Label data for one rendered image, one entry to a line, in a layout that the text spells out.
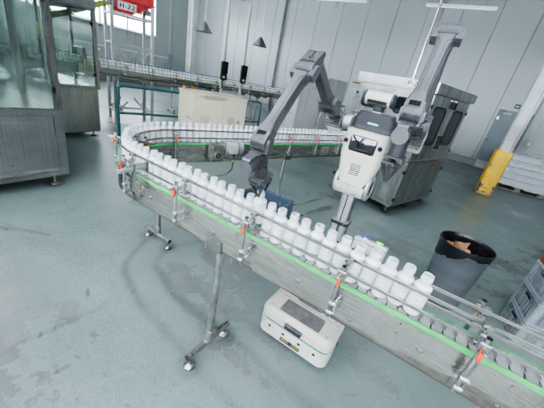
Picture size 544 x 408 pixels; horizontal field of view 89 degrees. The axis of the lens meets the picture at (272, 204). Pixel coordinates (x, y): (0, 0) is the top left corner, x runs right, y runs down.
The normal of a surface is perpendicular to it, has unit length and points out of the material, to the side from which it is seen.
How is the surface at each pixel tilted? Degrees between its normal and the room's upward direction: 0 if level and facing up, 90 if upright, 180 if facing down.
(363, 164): 90
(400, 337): 90
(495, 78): 90
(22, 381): 0
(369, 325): 90
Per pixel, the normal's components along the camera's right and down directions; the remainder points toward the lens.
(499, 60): -0.54, 0.26
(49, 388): 0.18, -0.89
